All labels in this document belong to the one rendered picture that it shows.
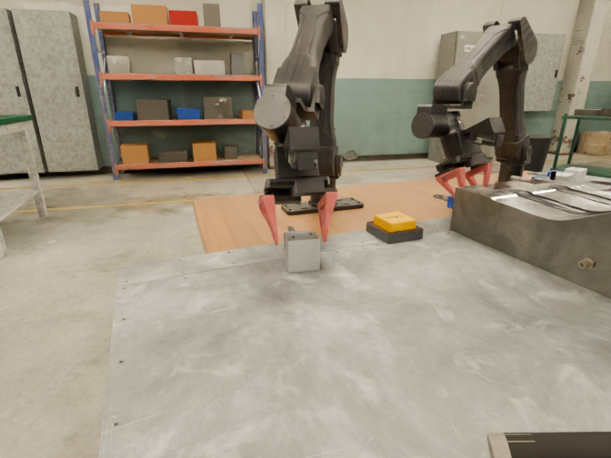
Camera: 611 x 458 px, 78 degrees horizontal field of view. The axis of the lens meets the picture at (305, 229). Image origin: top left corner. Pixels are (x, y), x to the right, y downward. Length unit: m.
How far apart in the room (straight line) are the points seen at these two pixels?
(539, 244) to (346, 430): 0.47
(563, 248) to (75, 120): 5.62
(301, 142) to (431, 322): 0.29
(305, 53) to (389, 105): 5.91
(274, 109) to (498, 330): 0.41
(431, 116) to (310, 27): 0.30
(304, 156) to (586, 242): 0.42
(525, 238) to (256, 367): 0.49
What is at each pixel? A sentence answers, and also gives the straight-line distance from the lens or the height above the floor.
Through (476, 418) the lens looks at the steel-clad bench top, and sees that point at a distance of 0.39.
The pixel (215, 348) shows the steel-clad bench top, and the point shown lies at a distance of 0.45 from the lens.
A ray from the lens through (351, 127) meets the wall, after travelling 6.36.
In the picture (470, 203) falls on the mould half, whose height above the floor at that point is 0.87.
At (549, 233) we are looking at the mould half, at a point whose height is 0.86.
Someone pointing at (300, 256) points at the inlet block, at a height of 0.83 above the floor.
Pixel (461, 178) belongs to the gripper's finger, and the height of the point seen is 0.90.
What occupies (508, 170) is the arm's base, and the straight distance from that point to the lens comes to 1.24.
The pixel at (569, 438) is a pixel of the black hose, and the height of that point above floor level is 0.84.
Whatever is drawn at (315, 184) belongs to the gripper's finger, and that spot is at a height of 0.93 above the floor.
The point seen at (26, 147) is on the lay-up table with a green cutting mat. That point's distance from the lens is 4.10.
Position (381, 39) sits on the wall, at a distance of 6.56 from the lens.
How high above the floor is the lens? 1.06
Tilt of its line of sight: 20 degrees down
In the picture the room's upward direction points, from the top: straight up
